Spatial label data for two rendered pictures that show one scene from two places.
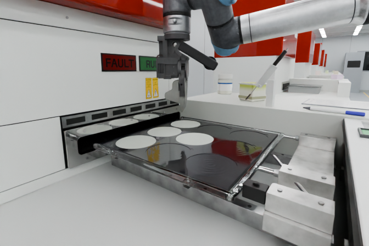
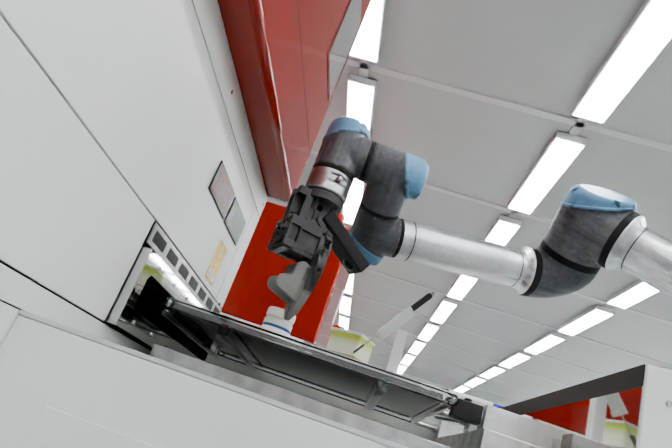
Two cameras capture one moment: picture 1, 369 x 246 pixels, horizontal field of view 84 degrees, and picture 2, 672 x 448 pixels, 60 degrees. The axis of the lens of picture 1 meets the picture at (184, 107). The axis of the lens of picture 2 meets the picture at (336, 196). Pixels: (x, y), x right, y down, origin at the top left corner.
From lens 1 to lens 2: 57 cm
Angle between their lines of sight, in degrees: 43
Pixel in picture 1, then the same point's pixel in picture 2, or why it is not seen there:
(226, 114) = not seen: hidden behind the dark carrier
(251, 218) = not seen: outside the picture
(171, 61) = (313, 229)
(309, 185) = not seen: hidden behind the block
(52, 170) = (98, 309)
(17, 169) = (88, 269)
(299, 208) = (522, 422)
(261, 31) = (426, 250)
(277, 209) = (498, 425)
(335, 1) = (506, 255)
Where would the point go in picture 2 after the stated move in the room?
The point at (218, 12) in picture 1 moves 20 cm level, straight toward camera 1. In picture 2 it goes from (394, 199) to (466, 167)
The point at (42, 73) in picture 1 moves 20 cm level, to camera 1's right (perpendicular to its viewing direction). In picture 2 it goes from (184, 142) to (312, 217)
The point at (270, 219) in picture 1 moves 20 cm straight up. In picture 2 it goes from (492, 435) to (525, 275)
